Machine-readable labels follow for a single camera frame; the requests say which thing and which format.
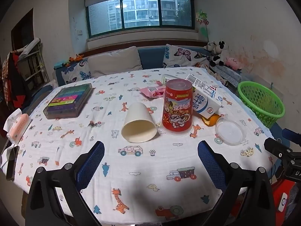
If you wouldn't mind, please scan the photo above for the green plastic basket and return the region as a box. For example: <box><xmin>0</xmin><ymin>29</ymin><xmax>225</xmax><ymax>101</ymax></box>
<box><xmin>237</xmin><ymin>81</ymin><xmax>285</xmax><ymax>129</ymax></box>

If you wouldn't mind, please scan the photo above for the small butterfly print cushion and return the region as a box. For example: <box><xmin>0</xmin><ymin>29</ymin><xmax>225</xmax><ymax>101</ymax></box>
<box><xmin>62</xmin><ymin>59</ymin><xmax>92</xmax><ymax>85</ymax></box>

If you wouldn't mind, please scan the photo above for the clear plastic lid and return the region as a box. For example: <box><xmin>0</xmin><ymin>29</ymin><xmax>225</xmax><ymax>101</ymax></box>
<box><xmin>215</xmin><ymin>119</ymin><xmax>246</xmax><ymax>146</ymax></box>

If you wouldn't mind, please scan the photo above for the red printed plastic cup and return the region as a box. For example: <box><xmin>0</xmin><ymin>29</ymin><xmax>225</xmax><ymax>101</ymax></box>
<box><xmin>162</xmin><ymin>79</ymin><xmax>194</xmax><ymax>134</ymax></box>

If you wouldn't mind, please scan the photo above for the orange toy animal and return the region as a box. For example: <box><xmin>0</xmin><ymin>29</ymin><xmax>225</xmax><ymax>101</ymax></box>
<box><xmin>65</xmin><ymin>54</ymin><xmax>84</xmax><ymax>67</ymax></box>

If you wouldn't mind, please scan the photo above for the red and black checked cloth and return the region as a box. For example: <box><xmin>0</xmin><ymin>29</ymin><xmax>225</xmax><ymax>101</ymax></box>
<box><xmin>2</xmin><ymin>52</ymin><xmax>26</xmax><ymax>109</ymax></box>

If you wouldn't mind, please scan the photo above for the red bag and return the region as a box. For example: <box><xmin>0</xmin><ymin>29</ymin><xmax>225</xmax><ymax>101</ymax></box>
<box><xmin>270</xmin><ymin>179</ymin><xmax>301</xmax><ymax>217</ymax></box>

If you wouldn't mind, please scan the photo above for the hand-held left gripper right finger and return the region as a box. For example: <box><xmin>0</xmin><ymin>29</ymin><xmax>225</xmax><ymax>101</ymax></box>
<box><xmin>198</xmin><ymin>140</ymin><xmax>275</xmax><ymax>226</ymax></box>

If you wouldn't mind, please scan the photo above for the black phone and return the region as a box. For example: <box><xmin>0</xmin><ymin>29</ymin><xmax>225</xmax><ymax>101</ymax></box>
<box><xmin>6</xmin><ymin>146</ymin><xmax>20</xmax><ymax>180</ymax></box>

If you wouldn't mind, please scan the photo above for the pink plush toy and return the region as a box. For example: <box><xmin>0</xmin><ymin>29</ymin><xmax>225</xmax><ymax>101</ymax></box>
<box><xmin>224</xmin><ymin>56</ymin><xmax>242</xmax><ymax>70</ymax></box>

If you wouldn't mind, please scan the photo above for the colourful pinwheel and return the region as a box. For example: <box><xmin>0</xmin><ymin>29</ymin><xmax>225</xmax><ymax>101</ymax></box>
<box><xmin>196</xmin><ymin>10</ymin><xmax>210</xmax><ymax>41</ymax></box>

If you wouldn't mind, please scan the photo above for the dark wooden door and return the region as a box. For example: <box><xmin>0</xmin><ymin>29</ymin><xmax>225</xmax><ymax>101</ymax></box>
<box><xmin>11</xmin><ymin>8</ymin><xmax>34</xmax><ymax>51</ymax></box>

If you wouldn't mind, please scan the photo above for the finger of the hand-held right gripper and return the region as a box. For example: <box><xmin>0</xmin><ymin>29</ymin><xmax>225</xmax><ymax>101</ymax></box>
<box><xmin>282</xmin><ymin>128</ymin><xmax>301</xmax><ymax>146</ymax></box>
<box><xmin>264</xmin><ymin>138</ymin><xmax>294</xmax><ymax>157</ymax></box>

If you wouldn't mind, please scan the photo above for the clear box of coloured markers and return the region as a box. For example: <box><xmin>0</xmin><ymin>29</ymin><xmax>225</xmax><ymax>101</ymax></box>
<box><xmin>43</xmin><ymin>83</ymin><xmax>94</xmax><ymax>120</ymax></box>

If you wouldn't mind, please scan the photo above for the spotted dog plush toy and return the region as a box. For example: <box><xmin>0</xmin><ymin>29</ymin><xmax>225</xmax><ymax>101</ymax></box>
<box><xmin>203</xmin><ymin>41</ymin><xmax>218</xmax><ymax>52</ymax></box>

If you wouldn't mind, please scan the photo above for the white and blue milk carton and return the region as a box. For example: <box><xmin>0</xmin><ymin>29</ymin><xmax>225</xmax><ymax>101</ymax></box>
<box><xmin>185</xmin><ymin>74</ymin><xmax>223</xmax><ymax>119</ymax></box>

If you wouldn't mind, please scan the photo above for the black and white mouse plush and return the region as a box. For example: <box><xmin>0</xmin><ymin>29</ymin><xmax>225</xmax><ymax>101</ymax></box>
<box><xmin>209</xmin><ymin>41</ymin><xmax>230</xmax><ymax>67</ymax></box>

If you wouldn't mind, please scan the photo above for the metal storage rack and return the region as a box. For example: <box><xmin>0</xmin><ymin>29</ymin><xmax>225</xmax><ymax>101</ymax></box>
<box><xmin>1</xmin><ymin>38</ymin><xmax>50</xmax><ymax>99</ymax></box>

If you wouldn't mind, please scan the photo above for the pink snack packet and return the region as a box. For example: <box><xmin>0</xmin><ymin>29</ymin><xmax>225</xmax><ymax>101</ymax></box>
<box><xmin>140</xmin><ymin>85</ymin><xmax>166</xmax><ymax>98</ymax></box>

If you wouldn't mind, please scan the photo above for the patterned blue and white box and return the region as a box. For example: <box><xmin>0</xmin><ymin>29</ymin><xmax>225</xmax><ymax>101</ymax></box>
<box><xmin>209</xmin><ymin>65</ymin><xmax>242</xmax><ymax>86</ymax></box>

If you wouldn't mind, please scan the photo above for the beige cushion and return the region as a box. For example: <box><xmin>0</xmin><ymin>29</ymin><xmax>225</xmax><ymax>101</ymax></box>
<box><xmin>88</xmin><ymin>46</ymin><xmax>143</xmax><ymax>78</ymax></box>

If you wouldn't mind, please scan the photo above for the orange snack packet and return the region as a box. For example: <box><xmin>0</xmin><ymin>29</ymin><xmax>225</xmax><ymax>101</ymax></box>
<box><xmin>203</xmin><ymin>113</ymin><xmax>221</xmax><ymax>126</ymax></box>

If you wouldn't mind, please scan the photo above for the white cartoon printed tablecloth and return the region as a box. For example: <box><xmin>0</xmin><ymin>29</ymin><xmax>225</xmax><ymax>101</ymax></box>
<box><xmin>13</xmin><ymin>67</ymin><xmax>274</xmax><ymax>224</ymax></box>

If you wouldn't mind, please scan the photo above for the pink tissue pack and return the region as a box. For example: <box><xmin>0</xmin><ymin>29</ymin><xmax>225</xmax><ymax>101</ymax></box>
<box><xmin>3</xmin><ymin>108</ymin><xmax>30</xmax><ymax>144</ymax></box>

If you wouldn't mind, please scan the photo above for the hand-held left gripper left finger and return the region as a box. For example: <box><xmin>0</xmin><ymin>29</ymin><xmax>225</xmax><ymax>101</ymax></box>
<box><xmin>25</xmin><ymin>141</ymin><xmax>105</xmax><ymax>226</ymax></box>

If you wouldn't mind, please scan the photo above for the large butterfly print cushion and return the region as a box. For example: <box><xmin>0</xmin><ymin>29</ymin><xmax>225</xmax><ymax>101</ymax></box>
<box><xmin>163</xmin><ymin>44</ymin><xmax>210</xmax><ymax>68</ymax></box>

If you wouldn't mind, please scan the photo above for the blue sofa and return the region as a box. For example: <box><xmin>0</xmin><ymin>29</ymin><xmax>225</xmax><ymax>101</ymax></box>
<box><xmin>52</xmin><ymin>46</ymin><xmax>212</xmax><ymax>87</ymax></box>

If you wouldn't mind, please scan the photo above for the window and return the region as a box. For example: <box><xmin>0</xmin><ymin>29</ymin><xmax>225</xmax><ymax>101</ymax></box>
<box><xmin>86</xmin><ymin>0</ymin><xmax>195</xmax><ymax>38</ymax></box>

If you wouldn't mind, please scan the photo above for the white paper cup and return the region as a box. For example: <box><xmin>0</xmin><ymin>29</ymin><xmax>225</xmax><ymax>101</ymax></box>
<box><xmin>121</xmin><ymin>102</ymin><xmax>157</xmax><ymax>143</ymax></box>

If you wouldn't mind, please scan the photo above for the clear bottle with yellow label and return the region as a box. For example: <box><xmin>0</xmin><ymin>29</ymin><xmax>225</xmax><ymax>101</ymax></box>
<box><xmin>161</xmin><ymin>74</ymin><xmax>179</xmax><ymax>85</ymax></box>

